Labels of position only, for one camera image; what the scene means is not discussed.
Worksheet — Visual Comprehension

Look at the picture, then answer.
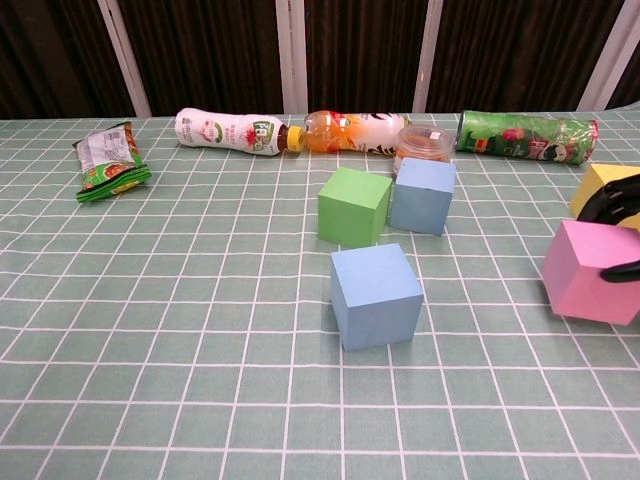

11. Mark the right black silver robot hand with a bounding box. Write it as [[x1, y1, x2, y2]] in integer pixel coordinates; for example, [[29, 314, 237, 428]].
[[577, 172, 640, 285]]

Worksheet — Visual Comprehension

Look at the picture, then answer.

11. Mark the yellow foam cube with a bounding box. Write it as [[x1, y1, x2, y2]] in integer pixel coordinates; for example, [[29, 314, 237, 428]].
[[569, 163, 640, 231]]

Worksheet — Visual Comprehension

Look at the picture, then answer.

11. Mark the pink foam cube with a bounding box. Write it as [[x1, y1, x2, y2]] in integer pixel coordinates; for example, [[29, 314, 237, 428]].
[[541, 219, 640, 327]]

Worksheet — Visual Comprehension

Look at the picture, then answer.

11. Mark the blue foam cube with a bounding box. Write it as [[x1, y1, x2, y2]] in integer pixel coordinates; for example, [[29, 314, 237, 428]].
[[388, 156, 458, 237], [329, 243, 425, 352]]

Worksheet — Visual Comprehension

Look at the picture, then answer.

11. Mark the green foam cube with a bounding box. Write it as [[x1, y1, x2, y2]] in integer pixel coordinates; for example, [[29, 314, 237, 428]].
[[317, 167, 394, 248]]

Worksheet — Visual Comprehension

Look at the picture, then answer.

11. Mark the green chips can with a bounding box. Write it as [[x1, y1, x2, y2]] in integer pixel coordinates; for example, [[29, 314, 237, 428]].
[[453, 109, 600, 167]]

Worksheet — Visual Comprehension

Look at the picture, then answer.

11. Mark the small clear plastic jar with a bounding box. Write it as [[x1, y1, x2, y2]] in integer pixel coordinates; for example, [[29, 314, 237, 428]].
[[393, 125, 454, 176]]

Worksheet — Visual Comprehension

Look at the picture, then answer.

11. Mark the orange drink bottle black cap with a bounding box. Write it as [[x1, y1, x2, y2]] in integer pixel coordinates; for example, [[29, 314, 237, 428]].
[[302, 110, 414, 156]]

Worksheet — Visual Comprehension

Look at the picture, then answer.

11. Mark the white bottle yellow cap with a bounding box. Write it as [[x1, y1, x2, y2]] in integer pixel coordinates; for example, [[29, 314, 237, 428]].
[[174, 107, 305, 157]]

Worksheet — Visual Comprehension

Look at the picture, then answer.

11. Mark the dark brown curtain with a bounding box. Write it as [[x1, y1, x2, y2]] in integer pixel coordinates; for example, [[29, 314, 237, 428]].
[[0, 0, 640, 120]]

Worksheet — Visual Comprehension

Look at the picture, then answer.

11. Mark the green checked tablecloth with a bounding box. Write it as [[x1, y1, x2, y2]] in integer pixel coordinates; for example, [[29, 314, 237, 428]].
[[0, 102, 640, 480]]

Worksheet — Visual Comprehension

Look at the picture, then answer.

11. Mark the green snack packet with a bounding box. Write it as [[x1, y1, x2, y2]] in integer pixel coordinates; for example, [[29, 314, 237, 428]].
[[73, 121, 153, 204]]

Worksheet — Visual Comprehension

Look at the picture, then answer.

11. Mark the white frame post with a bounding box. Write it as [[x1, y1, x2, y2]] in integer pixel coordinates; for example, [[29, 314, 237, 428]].
[[573, 0, 632, 112], [97, 0, 153, 119], [412, 0, 445, 114], [275, 0, 307, 115]]

